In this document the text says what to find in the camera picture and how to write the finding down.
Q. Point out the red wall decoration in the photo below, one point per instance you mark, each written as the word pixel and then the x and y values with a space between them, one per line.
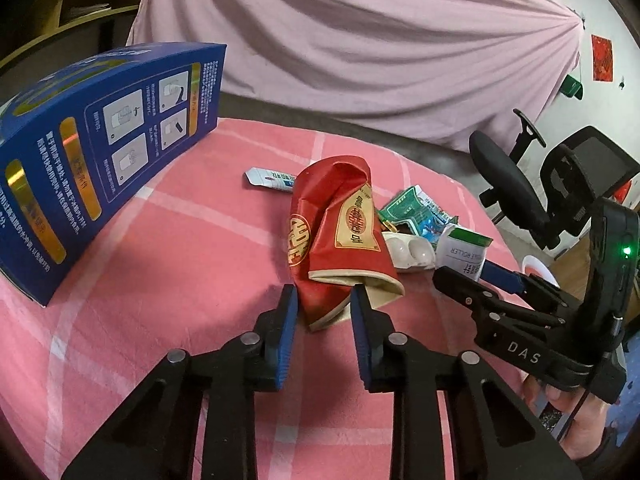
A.
pixel 602 57

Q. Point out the crushed red paper cup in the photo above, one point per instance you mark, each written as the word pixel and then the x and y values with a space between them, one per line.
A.
pixel 330 225

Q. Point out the green foil packet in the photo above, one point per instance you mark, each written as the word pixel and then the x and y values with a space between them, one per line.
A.
pixel 410 205

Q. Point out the person's right hand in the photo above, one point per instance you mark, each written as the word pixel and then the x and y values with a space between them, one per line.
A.
pixel 595 420

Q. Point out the person's right forearm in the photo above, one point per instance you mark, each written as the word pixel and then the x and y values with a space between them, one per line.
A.
pixel 600 452

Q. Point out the white plastic blister tray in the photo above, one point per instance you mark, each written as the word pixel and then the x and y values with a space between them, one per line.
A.
pixel 405 250

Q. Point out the small white and green box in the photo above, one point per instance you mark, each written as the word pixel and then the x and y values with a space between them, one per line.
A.
pixel 460 252

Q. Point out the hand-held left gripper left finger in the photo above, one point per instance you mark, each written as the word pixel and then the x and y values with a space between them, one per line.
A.
pixel 287 330

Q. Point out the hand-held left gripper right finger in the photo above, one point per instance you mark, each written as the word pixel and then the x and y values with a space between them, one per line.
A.
pixel 361 340

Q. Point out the pink draped sheet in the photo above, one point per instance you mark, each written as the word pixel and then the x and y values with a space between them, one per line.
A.
pixel 350 35

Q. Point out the green dustpan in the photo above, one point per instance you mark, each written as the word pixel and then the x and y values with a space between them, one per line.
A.
pixel 571 87

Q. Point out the silver sachet with blue stripe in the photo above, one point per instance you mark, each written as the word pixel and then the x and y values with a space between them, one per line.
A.
pixel 265 178

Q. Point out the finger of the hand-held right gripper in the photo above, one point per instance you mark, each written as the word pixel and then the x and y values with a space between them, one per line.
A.
pixel 460 285
pixel 500 275

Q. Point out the blue printed carton box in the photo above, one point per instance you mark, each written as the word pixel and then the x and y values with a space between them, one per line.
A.
pixel 125 135

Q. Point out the black office chair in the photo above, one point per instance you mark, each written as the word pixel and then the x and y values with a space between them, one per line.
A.
pixel 510 185

